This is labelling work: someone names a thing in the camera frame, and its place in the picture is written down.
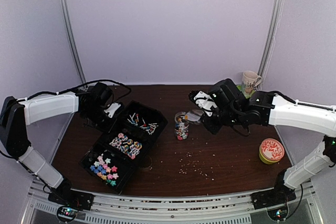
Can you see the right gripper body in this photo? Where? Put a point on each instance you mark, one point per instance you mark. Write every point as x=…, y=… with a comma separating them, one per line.
x=214, y=128

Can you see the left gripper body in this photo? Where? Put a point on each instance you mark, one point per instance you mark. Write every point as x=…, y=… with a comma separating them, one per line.
x=100, y=123

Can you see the metal scoop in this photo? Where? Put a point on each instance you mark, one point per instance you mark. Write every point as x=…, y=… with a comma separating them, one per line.
x=194, y=116

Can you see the clear plastic jar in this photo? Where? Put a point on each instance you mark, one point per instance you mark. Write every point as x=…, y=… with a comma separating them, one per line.
x=181, y=125

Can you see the black three-compartment candy bin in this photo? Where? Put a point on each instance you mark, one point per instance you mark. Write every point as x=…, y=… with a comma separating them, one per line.
x=116, y=155

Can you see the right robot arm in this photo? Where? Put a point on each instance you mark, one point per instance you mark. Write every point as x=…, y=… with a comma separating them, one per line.
x=225, y=105

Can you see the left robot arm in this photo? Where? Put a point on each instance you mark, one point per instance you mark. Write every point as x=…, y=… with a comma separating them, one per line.
x=95, y=104

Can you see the star candies pile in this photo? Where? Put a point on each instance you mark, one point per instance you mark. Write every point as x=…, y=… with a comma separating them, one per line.
x=105, y=170

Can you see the swirl lollipops pile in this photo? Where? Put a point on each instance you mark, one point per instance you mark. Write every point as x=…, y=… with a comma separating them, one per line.
x=126, y=145

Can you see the green saucer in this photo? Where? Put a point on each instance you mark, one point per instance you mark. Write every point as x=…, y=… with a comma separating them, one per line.
x=240, y=89

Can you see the small round lollipops pile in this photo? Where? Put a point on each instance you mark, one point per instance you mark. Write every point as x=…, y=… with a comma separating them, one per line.
x=137, y=120

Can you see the cream patterned mug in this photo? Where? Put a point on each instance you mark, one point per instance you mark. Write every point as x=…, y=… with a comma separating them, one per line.
x=250, y=82

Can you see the clear jar lid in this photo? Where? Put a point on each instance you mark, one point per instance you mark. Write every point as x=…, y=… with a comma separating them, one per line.
x=147, y=162

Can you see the green bowl with red lid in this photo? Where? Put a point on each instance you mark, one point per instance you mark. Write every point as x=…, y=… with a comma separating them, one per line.
x=271, y=151

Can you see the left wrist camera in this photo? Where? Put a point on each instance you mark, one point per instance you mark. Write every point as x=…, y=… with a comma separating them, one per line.
x=114, y=109

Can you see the front aluminium rail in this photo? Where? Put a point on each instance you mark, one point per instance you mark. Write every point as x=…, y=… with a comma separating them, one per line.
x=227, y=208

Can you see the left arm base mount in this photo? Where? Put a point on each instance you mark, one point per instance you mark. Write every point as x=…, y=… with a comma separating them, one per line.
x=71, y=201

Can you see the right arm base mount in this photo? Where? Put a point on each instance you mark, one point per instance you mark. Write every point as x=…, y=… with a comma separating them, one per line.
x=280, y=194

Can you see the left aluminium frame post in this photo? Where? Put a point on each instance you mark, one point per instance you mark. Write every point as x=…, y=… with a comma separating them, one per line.
x=71, y=40

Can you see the aluminium frame post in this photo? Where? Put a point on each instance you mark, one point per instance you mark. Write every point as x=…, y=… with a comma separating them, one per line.
x=270, y=38
x=71, y=40

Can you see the right aluminium frame post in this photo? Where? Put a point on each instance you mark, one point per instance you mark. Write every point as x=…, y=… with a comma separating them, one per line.
x=270, y=38

